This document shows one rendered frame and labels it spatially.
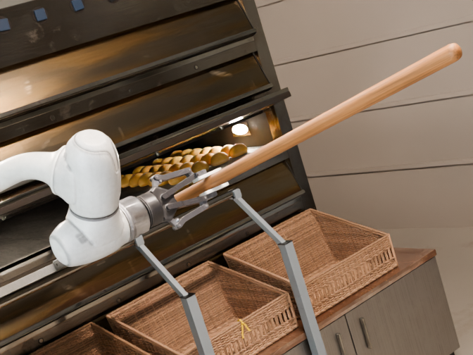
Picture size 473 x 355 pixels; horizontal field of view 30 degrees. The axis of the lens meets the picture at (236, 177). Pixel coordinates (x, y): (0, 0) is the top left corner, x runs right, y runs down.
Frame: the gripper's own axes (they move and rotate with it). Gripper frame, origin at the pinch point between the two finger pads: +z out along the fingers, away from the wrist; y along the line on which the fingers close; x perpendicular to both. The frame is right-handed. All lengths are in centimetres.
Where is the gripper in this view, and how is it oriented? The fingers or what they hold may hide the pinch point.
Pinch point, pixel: (210, 182)
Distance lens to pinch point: 204.0
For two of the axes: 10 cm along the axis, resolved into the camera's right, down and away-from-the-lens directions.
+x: 5.2, -2.7, -8.1
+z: 7.4, -3.4, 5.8
